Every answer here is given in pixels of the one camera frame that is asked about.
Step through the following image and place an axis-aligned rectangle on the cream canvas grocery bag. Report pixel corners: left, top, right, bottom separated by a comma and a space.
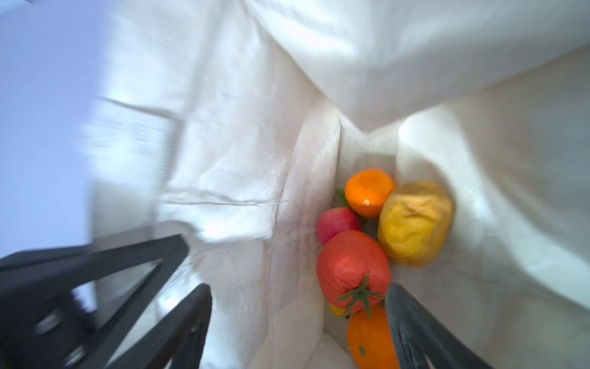
83, 1, 589, 368

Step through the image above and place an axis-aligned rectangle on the red apple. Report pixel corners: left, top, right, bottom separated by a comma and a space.
316, 208, 362, 246

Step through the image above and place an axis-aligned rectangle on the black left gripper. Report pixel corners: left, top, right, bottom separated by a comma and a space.
1, 234, 189, 368

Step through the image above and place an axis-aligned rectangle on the orange fruit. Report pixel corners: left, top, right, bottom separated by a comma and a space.
344, 169, 396, 219
347, 305, 400, 369

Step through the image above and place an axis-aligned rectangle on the red tomato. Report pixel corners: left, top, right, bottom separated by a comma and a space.
316, 231, 392, 317

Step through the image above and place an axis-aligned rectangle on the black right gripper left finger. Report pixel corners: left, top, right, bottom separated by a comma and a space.
109, 284, 212, 369

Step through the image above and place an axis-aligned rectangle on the yellow mango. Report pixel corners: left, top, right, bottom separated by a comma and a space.
377, 181, 455, 268

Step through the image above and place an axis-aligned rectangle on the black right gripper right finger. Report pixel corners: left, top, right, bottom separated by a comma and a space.
385, 283, 492, 369

